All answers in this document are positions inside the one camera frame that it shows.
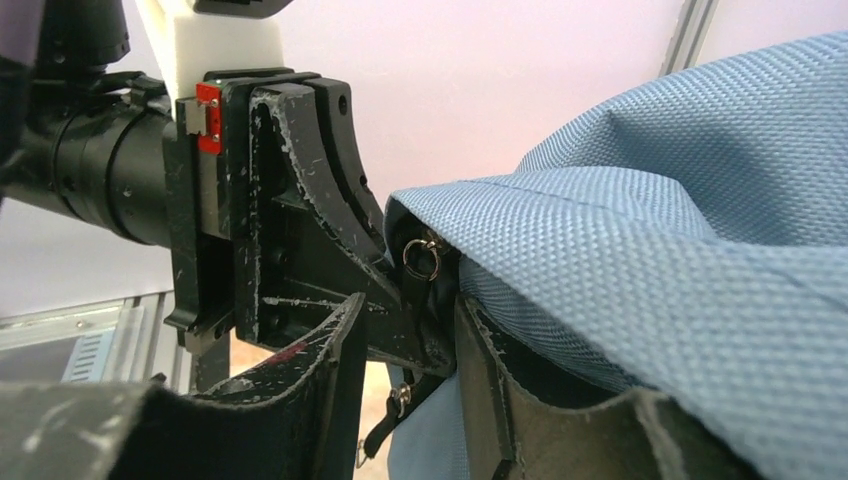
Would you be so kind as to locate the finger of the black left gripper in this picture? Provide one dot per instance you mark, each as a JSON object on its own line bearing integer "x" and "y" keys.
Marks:
{"x": 306, "y": 241}
{"x": 336, "y": 124}

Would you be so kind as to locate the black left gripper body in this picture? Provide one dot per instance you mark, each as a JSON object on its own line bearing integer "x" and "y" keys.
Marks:
{"x": 210, "y": 210}

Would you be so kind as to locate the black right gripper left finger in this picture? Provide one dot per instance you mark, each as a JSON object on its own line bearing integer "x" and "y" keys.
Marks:
{"x": 293, "y": 416}

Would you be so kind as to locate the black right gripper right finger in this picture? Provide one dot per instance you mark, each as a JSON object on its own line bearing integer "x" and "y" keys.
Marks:
{"x": 526, "y": 418}

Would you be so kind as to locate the blue student backpack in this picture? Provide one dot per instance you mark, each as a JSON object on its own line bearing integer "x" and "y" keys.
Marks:
{"x": 690, "y": 235}

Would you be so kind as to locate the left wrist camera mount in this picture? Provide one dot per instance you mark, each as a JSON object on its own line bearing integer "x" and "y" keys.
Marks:
{"x": 188, "y": 44}

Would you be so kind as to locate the aluminium frame rail left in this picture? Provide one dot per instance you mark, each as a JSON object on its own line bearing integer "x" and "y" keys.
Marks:
{"x": 119, "y": 340}

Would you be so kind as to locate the aluminium frame rail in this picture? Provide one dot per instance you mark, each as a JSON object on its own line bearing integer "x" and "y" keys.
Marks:
{"x": 119, "y": 340}
{"x": 690, "y": 31}

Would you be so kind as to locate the aluminium frame rail right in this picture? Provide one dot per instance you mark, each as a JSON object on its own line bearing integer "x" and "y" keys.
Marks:
{"x": 690, "y": 31}

